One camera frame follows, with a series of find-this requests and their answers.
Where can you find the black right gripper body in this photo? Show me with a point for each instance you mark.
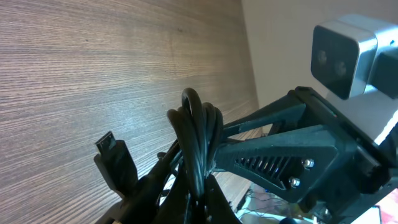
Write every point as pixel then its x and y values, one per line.
pixel 365 170

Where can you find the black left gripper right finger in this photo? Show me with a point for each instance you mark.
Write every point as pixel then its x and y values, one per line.
pixel 218 209

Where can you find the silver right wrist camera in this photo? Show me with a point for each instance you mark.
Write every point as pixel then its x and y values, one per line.
pixel 354 55

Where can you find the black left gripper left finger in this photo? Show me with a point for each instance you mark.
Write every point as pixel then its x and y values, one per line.
pixel 161 196

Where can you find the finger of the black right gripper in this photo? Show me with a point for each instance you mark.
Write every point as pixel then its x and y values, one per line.
pixel 287 164
pixel 286 109

